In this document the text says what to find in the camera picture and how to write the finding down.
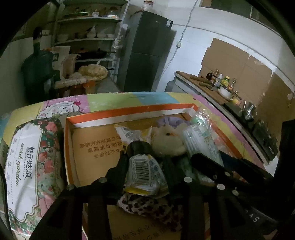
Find leopard print cloth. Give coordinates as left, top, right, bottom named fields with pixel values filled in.
left=117, top=192, right=182, bottom=232

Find small green floral tissue pack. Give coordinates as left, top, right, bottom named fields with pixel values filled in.
left=181, top=124, right=224, bottom=166

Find beige plush bear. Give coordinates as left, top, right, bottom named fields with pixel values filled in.
left=150, top=116, right=191, bottom=157

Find green item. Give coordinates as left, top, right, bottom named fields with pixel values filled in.
left=190, top=107, right=211, bottom=130

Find large floral tissue pack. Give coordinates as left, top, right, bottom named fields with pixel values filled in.
left=4, top=117, right=64, bottom=237

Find kitchen counter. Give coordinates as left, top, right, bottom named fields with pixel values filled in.
left=173, top=71, right=278, bottom=165

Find orange rimmed cardboard tray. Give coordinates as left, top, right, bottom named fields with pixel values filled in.
left=63, top=103, right=244, bottom=240

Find white bowl on counter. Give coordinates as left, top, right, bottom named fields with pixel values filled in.
left=218, top=87, right=233, bottom=101

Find yellow dough pile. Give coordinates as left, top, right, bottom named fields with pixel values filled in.
left=79, top=64, right=108, bottom=81

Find metal storage shelf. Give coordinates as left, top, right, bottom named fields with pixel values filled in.
left=53, top=1, right=129, bottom=82

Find black refrigerator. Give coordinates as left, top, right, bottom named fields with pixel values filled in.
left=117, top=11, right=173, bottom=92

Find glass jar on fridge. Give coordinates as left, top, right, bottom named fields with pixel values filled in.
left=142, top=1, right=154, bottom=11

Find cardboard wall sheets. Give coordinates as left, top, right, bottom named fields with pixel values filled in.
left=198, top=37, right=295, bottom=130

